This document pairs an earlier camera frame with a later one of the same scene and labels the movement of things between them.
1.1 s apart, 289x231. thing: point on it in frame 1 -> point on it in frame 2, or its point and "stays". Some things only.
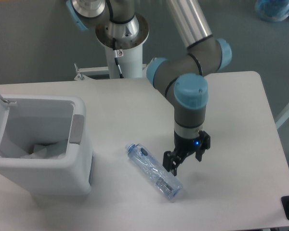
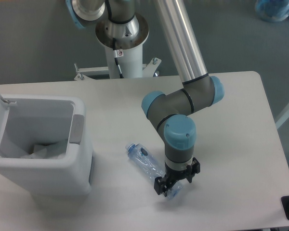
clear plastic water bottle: [155, 170] stays
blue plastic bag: [275, 11] stays
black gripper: [184, 147] -> [161, 185]
